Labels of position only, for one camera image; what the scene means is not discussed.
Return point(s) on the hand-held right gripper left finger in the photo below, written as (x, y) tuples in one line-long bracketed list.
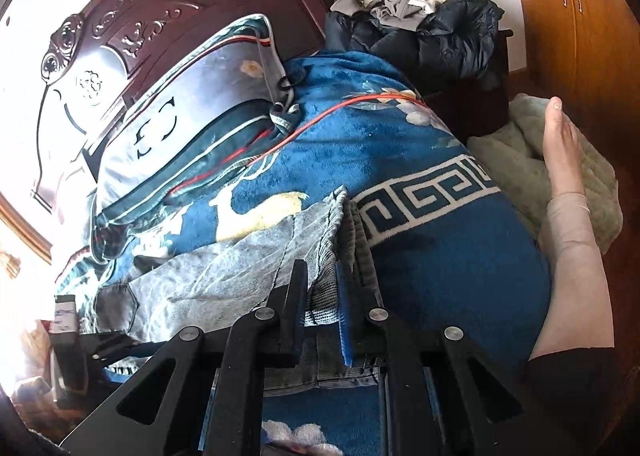
[(300, 331)]

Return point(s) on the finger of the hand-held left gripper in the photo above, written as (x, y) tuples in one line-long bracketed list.
[(117, 343)]

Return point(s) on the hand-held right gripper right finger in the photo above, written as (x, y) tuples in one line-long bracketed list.
[(346, 321)]

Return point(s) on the grey denim pants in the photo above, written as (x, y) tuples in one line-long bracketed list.
[(200, 281)]

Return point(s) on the blue deer printed blanket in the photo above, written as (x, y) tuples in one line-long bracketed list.
[(400, 151)]

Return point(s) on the person's leg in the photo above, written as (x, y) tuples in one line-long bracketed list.
[(570, 286)]

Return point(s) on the green quilted blanket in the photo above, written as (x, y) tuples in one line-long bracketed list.
[(510, 161)]

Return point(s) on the blue pillow with flower emblem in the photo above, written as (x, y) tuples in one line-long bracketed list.
[(200, 101)]

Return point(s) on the pile of dark clothes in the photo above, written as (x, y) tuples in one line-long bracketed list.
[(450, 36)]

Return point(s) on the grey cloth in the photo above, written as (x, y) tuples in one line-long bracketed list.
[(395, 16)]

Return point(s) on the carved dark wooden headboard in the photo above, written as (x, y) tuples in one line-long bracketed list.
[(150, 1)]

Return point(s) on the brown wooden wardrobe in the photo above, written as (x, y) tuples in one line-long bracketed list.
[(575, 36)]

